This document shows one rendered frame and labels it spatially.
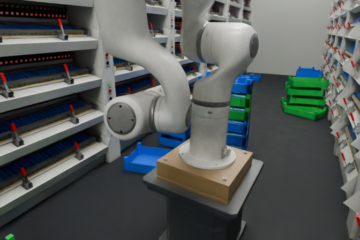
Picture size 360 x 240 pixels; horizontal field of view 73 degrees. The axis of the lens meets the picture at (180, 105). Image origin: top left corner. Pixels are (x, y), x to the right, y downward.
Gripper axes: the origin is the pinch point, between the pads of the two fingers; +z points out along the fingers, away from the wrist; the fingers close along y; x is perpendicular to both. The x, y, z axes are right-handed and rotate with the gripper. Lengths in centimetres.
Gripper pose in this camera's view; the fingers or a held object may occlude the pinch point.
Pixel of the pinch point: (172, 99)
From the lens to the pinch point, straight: 75.1
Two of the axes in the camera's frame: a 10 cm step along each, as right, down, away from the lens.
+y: 3.2, 9.5, 0.4
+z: 2.7, -1.3, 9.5
